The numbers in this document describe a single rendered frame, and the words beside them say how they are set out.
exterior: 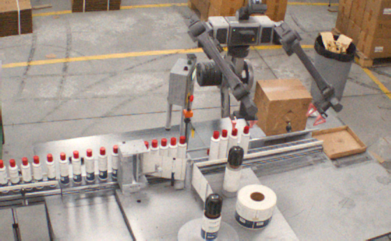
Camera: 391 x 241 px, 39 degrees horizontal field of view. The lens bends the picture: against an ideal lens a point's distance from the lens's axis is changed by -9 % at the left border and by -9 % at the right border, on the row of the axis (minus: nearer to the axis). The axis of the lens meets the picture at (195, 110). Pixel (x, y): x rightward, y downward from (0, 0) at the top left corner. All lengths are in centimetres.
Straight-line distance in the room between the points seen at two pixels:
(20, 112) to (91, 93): 76
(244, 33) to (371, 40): 338
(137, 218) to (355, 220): 122
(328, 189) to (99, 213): 134
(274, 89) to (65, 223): 158
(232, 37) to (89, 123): 207
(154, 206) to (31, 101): 273
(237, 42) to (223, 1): 287
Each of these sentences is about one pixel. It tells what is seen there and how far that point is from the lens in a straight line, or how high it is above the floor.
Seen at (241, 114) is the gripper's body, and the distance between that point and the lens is 307.
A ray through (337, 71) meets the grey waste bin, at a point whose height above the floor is 41.
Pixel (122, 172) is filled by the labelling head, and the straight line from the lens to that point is 306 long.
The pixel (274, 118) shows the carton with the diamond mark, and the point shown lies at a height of 98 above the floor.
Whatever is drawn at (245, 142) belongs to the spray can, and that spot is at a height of 100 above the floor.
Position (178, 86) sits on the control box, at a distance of 306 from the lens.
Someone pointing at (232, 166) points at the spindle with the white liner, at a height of 108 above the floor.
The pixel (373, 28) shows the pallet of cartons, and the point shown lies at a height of 52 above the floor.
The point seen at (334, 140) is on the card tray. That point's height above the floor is 83.
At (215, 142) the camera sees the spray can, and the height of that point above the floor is 104.
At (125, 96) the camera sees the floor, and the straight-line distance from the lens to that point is 560.
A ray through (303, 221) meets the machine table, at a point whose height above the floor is 83.
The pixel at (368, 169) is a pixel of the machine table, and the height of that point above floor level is 83.
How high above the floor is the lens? 297
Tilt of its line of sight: 33 degrees down
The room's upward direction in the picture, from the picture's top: 6 degrees clockwise
